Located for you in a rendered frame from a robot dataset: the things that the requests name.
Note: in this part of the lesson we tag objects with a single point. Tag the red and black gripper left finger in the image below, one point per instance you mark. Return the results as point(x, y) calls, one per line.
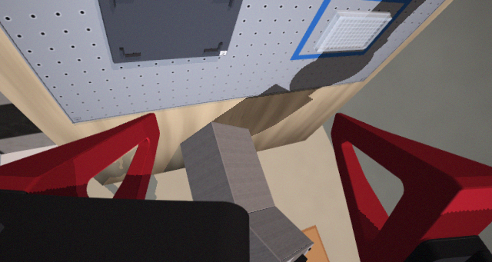
point(67, 169)

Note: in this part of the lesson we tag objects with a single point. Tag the white well plate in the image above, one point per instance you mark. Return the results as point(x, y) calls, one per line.
point(351, 30)

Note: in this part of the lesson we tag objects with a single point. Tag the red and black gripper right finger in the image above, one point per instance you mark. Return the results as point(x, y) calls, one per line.
point(445, 195)

